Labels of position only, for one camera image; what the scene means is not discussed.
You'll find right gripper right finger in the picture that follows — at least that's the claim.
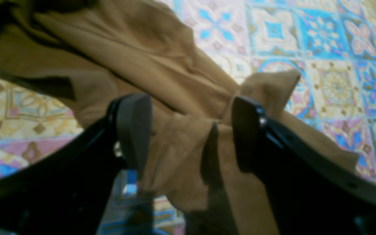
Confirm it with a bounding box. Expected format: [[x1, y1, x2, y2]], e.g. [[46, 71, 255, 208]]
[[232, 97, 376, 235]]

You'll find patterned tablecloth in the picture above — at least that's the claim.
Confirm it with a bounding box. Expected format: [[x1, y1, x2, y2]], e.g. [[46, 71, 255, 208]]
[[0, 0, 376, 235]]

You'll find brown t-shirt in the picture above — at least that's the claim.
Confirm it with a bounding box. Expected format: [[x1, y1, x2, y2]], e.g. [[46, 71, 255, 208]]
[[0, 0, 359, 235]]

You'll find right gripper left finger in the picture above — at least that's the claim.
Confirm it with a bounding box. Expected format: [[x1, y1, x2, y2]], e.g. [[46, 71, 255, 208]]
[[0, 93, 152, 235]]

